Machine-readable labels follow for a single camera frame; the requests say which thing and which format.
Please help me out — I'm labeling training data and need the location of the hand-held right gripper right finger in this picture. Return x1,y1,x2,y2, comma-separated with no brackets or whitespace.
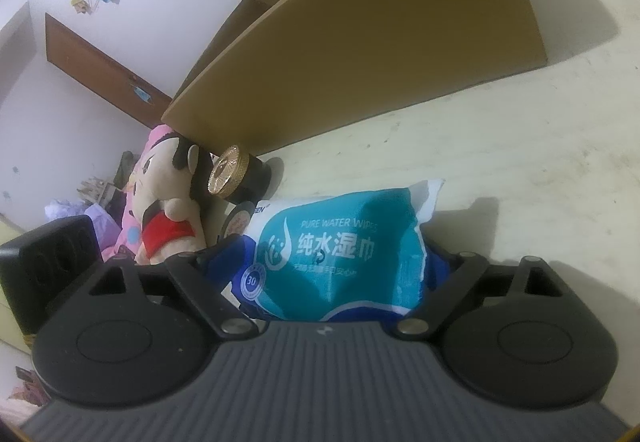
392,251,577,341

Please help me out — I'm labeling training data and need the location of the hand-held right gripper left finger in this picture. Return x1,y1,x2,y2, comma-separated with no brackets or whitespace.
85,234,260,341

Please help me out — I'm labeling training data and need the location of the black tape roll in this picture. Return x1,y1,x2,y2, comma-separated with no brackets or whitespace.
220,201,261,243

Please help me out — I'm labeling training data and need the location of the blue wet wipes packet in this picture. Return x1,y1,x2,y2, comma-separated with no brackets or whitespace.
202,179,458,323

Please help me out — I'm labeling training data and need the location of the brown cardboard box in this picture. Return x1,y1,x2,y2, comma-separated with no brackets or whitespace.
161,0,548,157

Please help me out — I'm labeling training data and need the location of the plush doll with red top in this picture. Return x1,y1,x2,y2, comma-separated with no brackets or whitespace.
122,124,216,265

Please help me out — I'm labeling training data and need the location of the lilac cloth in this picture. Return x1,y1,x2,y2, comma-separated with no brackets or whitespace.
45,199,121,235

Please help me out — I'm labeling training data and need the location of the pink printed blanket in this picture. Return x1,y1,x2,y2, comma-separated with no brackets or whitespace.
100,124,151,267

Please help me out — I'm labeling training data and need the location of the blue face mask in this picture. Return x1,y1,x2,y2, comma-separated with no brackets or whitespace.
131,80,155,105

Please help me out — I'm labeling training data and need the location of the brown wooden door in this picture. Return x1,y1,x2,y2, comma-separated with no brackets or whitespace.
45,12,173,129

